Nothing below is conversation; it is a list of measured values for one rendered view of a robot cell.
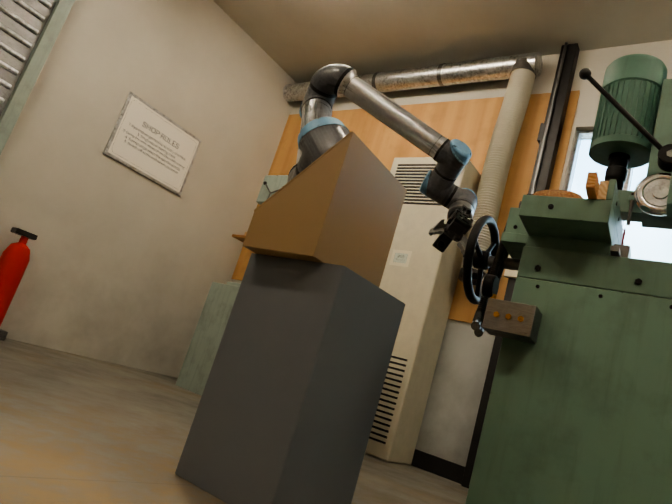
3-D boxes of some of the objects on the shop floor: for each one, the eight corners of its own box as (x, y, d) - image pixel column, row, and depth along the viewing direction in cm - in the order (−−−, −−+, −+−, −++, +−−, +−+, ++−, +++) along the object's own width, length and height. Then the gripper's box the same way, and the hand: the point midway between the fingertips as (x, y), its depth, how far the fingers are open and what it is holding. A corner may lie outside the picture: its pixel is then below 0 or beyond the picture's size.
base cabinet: (495, 539, 165) (542, 317, 181) (727, 636, 134) (759, 356, 150) (450, 555, 129) (514, 275, 145) (755, 693, 97) (792, 316, 114)
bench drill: (223, 394, 386) (291, 194, 422) (284, 419, 347) (353, 195, 383) (169, 382, 350) (248, 165, 387) (231, 408, 311) (313, 163, 347)
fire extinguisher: (-10, 334, 306) (34, 236, 320) (4, 341, 294) (49, 239, 308) (-44, 326, 292) (4, 224, 306) (-31, 333, 281) (18, 226, 294)
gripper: (444, 191, 189) (433, 215, 173) (491, 222, 188) (485, 249, 172) (430, 209, 194) (419, 234, 178) (476, 239, 193) (469, 267, 177)
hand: (446, 247), depth 177 cm, fingers open, 14 cm apart
